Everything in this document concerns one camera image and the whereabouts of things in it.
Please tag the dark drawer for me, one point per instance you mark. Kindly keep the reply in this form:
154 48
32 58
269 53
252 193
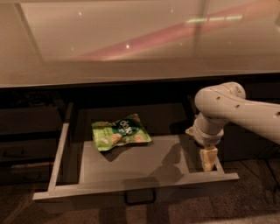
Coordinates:
167 168
29 120
25 173
27 150

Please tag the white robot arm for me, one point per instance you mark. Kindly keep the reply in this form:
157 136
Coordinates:
227 103

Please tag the green snack bag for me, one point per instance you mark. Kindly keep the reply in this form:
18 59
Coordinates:
128 130

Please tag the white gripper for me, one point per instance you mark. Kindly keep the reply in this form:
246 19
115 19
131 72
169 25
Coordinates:
207 137

